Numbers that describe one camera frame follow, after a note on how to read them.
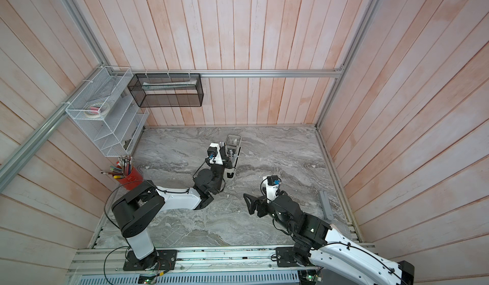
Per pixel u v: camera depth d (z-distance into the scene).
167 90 1.05
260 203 0.61
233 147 0.96
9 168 0.51
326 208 0.86
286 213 0.51
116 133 0.78
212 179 0.63
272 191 0.63
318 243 0.50
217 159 0.68
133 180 0.89
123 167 0.84
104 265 0.68
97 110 0.74
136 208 0.49
